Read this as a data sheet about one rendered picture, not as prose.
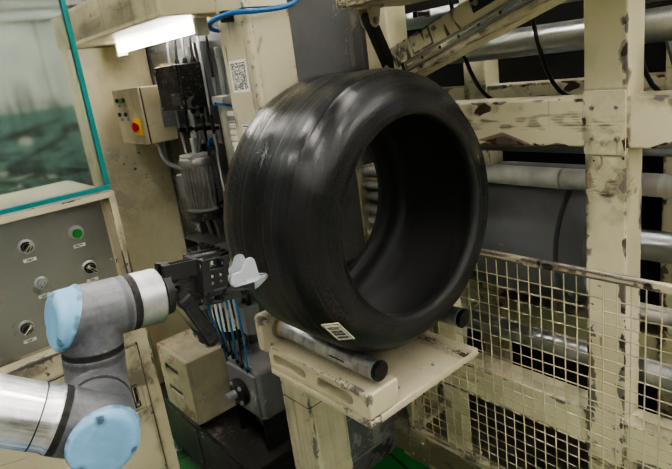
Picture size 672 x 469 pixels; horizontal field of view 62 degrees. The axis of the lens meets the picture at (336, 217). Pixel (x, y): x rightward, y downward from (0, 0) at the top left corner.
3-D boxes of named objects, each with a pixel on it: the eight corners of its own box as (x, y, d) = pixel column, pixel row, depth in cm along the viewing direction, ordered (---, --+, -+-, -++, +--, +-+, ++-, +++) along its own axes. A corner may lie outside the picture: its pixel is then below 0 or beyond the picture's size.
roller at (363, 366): (289, 331, 142) (274, 337, 139) (287, 315, 141) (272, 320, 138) (389, 377, 116) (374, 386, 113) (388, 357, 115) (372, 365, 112)
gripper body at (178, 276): (233, 254, 97) (167, 269, 89) (236, 302, 98) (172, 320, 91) (211, 247, 102) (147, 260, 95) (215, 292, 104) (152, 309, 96)
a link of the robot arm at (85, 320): (44, 347, 86) (35, 285, 84) (125, 324, 94) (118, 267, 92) (62, 366, 79) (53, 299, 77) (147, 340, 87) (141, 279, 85)
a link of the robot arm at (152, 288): (146, 335, 87) (123, 319, 94) (175, 326, 90) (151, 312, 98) (140, 280, 86) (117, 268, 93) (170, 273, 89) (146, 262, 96)
